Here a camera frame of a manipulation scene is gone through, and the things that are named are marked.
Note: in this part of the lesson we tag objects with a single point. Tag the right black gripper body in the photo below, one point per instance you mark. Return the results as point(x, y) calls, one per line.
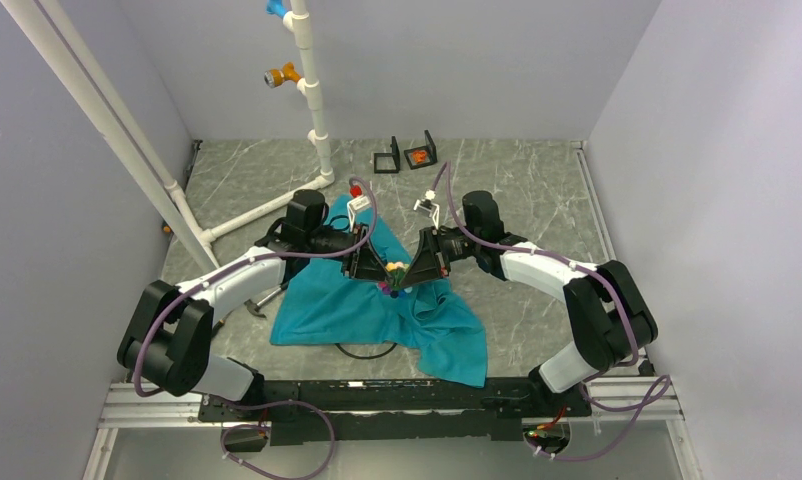
point(444, 249)

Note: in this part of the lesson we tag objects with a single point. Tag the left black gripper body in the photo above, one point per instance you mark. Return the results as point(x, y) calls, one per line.
point(326, 241)

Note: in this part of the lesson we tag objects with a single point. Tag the colourful flower plush patch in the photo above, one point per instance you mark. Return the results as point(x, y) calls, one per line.
point(391, 286)

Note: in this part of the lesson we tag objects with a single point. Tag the teal t-shirt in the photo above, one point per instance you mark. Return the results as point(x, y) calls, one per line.
point(323, 307)

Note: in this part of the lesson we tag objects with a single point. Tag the black square frame holder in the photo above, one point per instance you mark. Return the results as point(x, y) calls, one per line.
point(429, 147)

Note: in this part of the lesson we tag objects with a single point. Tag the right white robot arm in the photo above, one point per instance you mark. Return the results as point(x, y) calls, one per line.
point(609, 319)

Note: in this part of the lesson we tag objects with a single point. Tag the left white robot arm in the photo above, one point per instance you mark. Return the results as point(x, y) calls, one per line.
point(167, 344)

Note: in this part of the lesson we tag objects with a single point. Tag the orange flashlight on pipe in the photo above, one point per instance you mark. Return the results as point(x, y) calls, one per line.
point(274, 78)

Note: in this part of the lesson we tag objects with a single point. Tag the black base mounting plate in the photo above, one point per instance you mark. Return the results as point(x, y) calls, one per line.
point(400, 409)

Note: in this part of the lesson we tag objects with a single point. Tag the blue fitting on pipe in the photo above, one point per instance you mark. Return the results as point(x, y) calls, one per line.
point(276, 8)

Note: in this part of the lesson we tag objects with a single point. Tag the white PVC pipe stand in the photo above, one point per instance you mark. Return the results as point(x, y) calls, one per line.
point(54, 36)

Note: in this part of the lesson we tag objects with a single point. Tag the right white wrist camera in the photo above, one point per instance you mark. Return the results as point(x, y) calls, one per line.
point(427, 205)

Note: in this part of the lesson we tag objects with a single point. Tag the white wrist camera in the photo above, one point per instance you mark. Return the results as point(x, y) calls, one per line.
point(427, 205)
point(360, 201)

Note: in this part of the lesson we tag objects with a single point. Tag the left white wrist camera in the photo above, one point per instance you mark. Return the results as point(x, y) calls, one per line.
point(360, 201)

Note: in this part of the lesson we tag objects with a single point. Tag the aluminium rail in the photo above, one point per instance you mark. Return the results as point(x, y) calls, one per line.
point(123, 408)

